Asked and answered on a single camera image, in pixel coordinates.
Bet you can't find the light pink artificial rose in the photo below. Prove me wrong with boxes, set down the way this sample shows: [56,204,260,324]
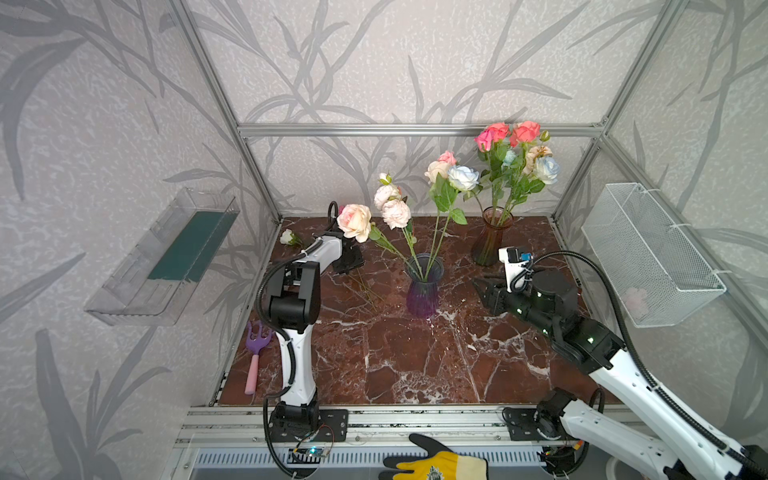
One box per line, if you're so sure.
[437,150,485,214]

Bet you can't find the yellow black work glove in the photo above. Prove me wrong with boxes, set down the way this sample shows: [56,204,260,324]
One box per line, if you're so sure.
[378,433,489,480]

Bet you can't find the magenta artificial rose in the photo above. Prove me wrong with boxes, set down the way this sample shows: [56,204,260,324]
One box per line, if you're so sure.
[475,123,507,209]

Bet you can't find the white rose green leaves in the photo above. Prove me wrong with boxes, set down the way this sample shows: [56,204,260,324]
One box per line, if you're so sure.
[279,229,304,248]

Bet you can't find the green circuit board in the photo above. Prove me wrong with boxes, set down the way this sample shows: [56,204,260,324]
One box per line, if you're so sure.
[289,445,333,464]

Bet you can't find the dark red glass vase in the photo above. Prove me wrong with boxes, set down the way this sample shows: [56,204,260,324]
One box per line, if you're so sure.
[471,207,513,266]

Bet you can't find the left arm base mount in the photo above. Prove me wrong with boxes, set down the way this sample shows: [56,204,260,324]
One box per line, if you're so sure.
[265,404,349,443]

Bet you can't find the purple glass vase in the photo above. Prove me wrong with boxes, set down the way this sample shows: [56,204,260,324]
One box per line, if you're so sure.
[405,253,445,318]

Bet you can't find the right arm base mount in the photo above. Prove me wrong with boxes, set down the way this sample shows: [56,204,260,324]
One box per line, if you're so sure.
[501,406,549,441]

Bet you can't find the peach cream artificial flower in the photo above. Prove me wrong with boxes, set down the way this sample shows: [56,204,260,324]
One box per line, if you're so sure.
[522,130,552,175]

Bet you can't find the clear plastic wall shelf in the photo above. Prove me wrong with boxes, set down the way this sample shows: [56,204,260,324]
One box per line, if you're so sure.
[85,187,240,327]

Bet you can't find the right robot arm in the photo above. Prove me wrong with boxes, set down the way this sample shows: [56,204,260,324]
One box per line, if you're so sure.
[472,270,767,479]

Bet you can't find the large cream pink rose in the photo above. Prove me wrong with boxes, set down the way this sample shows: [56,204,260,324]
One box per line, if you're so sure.
[335,202,418,277]

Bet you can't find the purple pink garden fork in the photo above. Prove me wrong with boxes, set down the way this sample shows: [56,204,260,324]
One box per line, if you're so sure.
[244,320,273,395]

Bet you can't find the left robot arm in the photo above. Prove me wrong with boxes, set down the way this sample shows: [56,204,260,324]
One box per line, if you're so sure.
[255,230,364,430]

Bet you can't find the white wire mesh basket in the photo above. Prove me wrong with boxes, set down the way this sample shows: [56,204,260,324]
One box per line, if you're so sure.
[582,183,727,328]

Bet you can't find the white blue artificial rose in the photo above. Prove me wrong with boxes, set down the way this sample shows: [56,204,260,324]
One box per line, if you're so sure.
[504,155,560,217]

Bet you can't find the red pink artificial rose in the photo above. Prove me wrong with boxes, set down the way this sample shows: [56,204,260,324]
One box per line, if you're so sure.
[507,121,541,211]

